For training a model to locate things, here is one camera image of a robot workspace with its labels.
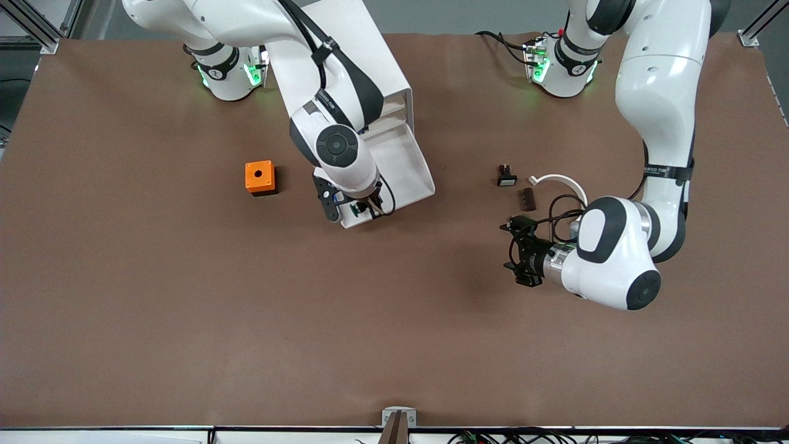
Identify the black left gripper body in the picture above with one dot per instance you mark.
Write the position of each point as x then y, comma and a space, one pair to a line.
535, 254

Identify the green push button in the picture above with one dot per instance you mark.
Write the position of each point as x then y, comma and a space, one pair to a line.
356, 211

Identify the white lowest cabinet drawer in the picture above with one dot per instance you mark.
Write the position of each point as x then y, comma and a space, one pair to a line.
407, 166

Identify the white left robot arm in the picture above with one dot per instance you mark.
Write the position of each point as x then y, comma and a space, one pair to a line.
653, 92

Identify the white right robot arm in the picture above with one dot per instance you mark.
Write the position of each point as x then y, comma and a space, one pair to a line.
246, 18

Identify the black white rectangular push button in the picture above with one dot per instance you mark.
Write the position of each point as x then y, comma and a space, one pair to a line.
506, 180

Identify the brown terminal block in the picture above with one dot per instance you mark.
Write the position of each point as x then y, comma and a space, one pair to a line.
527, 200

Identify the white semicircular pipe clamp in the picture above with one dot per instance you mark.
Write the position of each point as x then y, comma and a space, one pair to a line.
558, 178

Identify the brown tapered bar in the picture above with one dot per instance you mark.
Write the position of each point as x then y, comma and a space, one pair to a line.
394, 431

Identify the orange button enclosure box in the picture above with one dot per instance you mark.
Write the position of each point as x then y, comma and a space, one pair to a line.
251, 182

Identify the grey metal bracket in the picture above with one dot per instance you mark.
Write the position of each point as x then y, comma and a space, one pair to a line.
387, 416

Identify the aluminium frame strut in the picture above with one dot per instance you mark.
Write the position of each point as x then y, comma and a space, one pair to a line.
749, 38
49, 43

